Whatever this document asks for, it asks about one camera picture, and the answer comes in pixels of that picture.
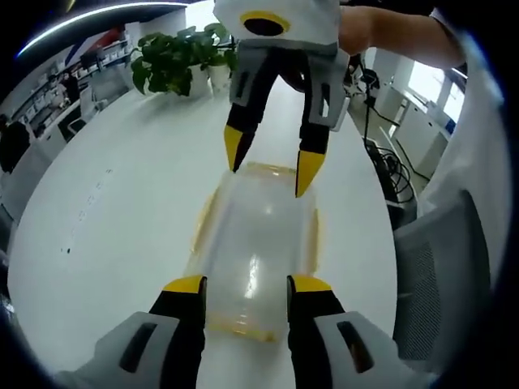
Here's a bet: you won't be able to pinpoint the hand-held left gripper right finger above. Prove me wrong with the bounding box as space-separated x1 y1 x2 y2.
285 274 440 389

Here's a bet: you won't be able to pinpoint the grey mesh office chair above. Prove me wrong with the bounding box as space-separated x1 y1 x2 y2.
392 189 492 376

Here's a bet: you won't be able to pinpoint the black cables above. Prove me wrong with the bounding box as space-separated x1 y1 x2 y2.
362 71 419 208

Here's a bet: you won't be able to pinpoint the white cabinet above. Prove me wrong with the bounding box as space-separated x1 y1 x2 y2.
388 86 452 164

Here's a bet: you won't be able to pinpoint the potted green plant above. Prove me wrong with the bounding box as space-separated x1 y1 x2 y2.
129 23 239 98

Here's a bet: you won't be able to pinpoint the person's white shirt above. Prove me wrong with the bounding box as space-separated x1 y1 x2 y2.
419 6 510 293

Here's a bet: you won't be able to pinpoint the long ceiling light strip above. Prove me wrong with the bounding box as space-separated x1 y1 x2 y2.
17 0 217 58

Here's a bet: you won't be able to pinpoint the clear box with yellow plastic buckle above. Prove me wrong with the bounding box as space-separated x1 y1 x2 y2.
187 160 324 344

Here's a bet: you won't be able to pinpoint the person's right hand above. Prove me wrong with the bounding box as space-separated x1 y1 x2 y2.
338 4 376 57

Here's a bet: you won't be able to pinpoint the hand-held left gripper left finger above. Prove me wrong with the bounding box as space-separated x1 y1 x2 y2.
58 274 209 389

